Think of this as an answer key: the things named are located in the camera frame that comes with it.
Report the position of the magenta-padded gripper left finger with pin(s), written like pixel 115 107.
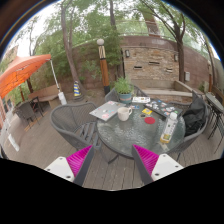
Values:
pixel 78 160

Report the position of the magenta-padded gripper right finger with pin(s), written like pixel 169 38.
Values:
pixel 146 159

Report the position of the clear white-capped drink bottle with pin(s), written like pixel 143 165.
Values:
pixel 169 128

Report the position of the flat round red coaster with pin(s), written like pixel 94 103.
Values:
pixel 150 120

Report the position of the brown tape roll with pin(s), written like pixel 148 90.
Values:
pixel 143 116

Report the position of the yellow card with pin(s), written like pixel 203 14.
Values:
pixel 147 111

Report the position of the white ribbed mug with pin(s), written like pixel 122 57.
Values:
pixel 123 114

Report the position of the small colourful sticker card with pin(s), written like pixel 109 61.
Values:
pixel 135 107

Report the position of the black laptop with stickers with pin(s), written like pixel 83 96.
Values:
pixel 163 108

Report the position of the silver laptop with stickers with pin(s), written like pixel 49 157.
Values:
pixel 106 110

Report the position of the black backpack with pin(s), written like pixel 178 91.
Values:
pixel 194 116

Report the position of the white umbrella pole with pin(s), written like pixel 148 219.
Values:
pixel 61 97

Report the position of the yellow and blue striped cone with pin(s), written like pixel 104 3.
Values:
pixel 77 90

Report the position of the dark wicker chair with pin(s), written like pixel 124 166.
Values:
pixel 26 111

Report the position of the green plant in blue pot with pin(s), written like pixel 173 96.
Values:
pixel 124 89

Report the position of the wooden bench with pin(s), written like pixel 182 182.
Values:
pixel 45 93

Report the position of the black metal table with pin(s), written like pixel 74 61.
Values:
pixel 215 103

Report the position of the orange patio umbrella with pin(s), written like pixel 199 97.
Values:
pixel 20 71

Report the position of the tree with dark forked trunk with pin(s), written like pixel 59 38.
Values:
pixel 180 50

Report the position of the tree with curved trunk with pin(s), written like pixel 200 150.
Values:
pixel 66 43

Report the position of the grey wall box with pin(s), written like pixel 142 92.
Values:
pixel 187 76

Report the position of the black wall lantern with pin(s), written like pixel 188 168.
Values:
pixel 176 57
pixel 127 53

